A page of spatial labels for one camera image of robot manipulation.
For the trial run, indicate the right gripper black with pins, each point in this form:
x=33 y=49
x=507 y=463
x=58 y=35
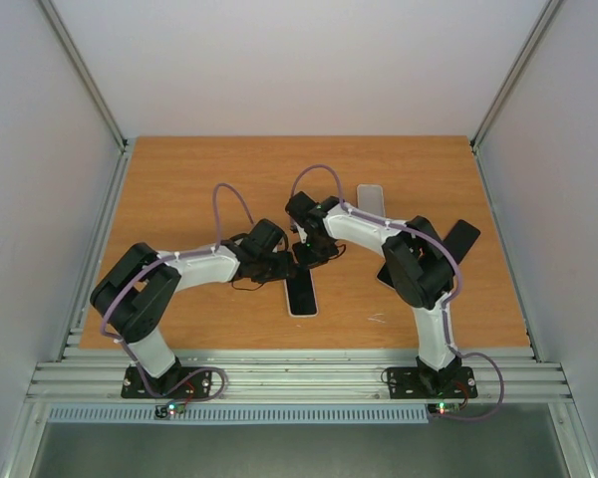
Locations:
x=317 y=250

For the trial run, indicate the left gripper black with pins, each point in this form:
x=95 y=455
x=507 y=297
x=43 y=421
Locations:
x=285 y=269

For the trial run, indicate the black phone dark edge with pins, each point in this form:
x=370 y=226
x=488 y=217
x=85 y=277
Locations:
x=300 y=295

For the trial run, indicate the black phone silver edge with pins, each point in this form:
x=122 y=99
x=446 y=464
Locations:
x=384 y=277

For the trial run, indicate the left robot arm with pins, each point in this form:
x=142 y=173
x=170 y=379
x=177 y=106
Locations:
x=135 y=293

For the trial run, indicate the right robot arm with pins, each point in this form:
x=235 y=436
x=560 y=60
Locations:
x=419 y=265

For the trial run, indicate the white phone case far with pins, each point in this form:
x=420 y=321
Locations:
x=370 y=199

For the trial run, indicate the black phone pink edge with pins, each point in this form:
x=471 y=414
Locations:
x=460 y=239

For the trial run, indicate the left controller board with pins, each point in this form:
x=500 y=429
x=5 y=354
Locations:
x=170 y=410

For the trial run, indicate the controller board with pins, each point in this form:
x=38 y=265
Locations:
x=444 y=408
x=170 y=410

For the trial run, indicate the right controller board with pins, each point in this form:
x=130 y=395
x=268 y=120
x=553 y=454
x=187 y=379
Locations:
x=444 y=408

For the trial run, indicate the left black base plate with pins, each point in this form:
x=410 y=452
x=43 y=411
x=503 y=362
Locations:
x=180 y=382

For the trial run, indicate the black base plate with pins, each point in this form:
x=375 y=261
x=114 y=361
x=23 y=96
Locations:
x=405 y=383
x=180 y=382

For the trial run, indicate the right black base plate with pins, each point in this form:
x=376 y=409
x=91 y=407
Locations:
x=405 y=383

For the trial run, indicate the slotted grey cable duct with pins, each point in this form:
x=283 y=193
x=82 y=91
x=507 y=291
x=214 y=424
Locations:
x=240 y=414

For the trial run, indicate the aluminium rail frame front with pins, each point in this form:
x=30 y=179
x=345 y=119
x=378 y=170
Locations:
x=301 y=376

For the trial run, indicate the aluminium corner post left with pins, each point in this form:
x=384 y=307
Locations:
x=71 y=50

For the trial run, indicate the aluminium corner post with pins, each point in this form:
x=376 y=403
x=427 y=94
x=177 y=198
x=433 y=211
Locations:
x=521 y=61
x=71 y=50

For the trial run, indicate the aluminium corner post right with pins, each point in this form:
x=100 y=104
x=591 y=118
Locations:
x=521 y=61

